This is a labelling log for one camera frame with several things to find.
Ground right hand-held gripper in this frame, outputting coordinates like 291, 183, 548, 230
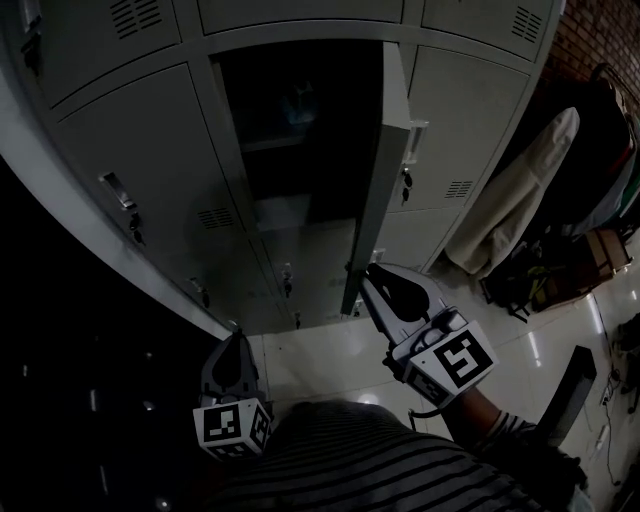
359, 262, 501, 408

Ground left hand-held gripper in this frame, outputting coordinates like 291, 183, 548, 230
192, 329, 274, 462

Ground grey locker door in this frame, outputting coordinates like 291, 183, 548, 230
339, 40, 430, 317

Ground person's right forearm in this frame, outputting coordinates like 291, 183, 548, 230
441, 385, 542, 452

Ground grey metal locker cabinet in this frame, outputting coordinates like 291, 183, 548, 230
0, 0, 567, 337

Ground beige cloth cover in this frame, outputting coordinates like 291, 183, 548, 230
443, 106, 582, 275

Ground person's striped shirt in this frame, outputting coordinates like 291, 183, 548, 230
199, 399, 592, 512

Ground black upright board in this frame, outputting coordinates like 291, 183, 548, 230
535, 344, 599, 452

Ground pile of dark clothing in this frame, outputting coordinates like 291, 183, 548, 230
537, 63, 640, 239

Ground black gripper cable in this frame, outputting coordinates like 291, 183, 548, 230
408, 405, 444, 433

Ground thin floor cable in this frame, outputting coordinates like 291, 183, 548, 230
597, 367, 632, 489

